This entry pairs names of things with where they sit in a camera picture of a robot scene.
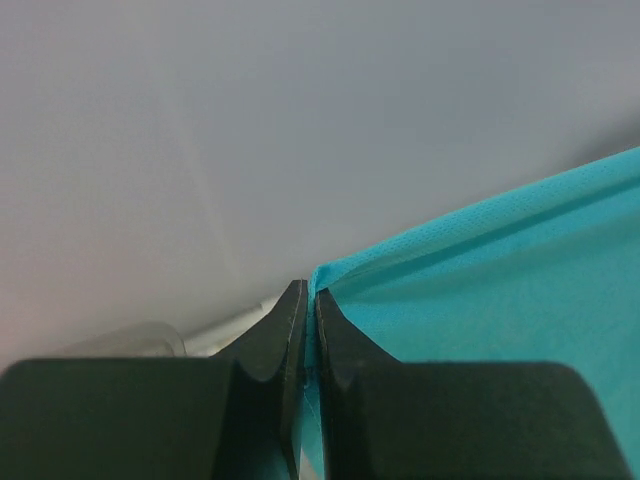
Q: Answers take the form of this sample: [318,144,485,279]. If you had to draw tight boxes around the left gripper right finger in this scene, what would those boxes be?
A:
[315,290,632,479]

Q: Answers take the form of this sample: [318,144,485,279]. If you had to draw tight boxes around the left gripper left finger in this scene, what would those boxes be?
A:
[1,280,307,479]

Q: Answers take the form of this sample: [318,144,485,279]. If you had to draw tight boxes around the teal t shirt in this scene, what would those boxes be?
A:
[308,149,639,471]

